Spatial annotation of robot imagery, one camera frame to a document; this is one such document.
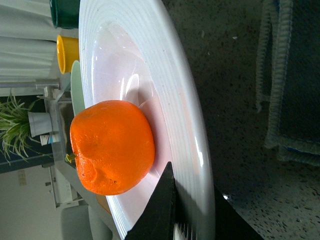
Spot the white round plate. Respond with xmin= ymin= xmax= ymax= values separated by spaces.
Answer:
xmin=78 ymin=0 xmax=216 ymax=240

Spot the potted green plant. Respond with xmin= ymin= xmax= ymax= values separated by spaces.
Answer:
xmin=0 ymin=93 xmax=53 ymax=165

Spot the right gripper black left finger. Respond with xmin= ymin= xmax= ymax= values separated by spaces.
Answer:
xmin=125 ymin=161 xmax=177 ymax=240

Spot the white curtain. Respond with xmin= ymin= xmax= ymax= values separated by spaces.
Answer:
xmin=0 ymin=0 xmax=60 ymax=82

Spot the orange mandarin fruit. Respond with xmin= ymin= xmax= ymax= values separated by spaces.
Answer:
xmin=69 ymin=100 xmax=156 ymax=196

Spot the yellow mug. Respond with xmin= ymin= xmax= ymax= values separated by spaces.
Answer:
xmin=56 ymin=35 xmax=80 ymax=74

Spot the dark green mug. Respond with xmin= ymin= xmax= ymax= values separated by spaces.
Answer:
xmin=49 ymin=0 xmax=80 ymax=30

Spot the light green bowl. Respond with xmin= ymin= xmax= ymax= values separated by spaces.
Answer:
xmin=70 ymin=60 xmax=85 ymax=116

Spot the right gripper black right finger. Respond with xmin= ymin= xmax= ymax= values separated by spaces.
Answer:
xmin=214 ymin=186 xmax=263 ymax=240

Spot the grey blue folded cloth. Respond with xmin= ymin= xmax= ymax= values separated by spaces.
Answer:
xmin=255 ymin=0 xmax=320 ymax=166

